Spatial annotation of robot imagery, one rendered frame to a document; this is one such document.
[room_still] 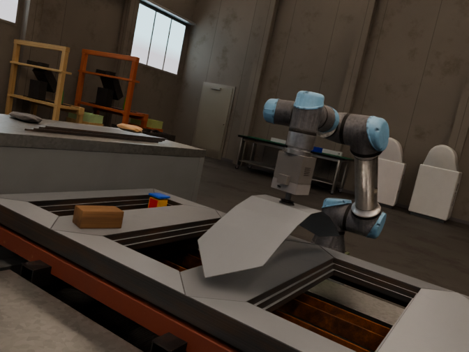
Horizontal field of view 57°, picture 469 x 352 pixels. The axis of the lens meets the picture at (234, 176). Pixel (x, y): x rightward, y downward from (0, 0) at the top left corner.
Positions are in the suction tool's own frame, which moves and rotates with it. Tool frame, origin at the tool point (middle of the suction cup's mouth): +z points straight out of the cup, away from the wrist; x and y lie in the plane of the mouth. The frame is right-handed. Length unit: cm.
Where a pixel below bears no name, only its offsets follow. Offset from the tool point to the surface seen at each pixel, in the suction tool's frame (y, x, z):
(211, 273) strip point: 6.9, -31.8, 12.0
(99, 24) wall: -940, 434, -177
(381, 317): 16, 46, 34
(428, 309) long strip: 37.4, 16.2, 15.7
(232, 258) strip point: 7.2, -26.6, 9.2
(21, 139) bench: -74, -43, -1
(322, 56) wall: -592, 876, -223
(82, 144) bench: -79, -20, -1
